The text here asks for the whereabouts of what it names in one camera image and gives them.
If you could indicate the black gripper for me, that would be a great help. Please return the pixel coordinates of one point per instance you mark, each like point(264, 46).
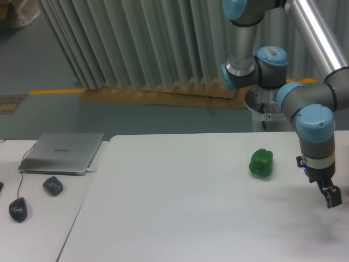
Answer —
point(323, 178)

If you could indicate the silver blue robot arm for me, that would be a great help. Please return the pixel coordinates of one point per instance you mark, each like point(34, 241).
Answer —
point(307, 105)

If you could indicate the silver closed laptop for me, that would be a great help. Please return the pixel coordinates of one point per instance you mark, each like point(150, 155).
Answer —
point(62, 154)

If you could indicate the grey-green pleated curtain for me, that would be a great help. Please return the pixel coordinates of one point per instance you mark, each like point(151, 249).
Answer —
point(150, 45)

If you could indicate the green bell pepper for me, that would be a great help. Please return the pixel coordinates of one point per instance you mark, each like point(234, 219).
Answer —
point(261, 163)

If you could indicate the brown cardboard floor sheet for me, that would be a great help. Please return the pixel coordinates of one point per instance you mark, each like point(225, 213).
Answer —
point(213, 96)

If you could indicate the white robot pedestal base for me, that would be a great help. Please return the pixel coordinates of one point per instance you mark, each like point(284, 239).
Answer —
point(265, 112)

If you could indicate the black earbuds case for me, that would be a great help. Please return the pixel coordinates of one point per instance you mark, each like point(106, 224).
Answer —
point(53, 186)

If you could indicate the black computer mouse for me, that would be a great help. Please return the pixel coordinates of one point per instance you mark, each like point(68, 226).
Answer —
point(18, 210)

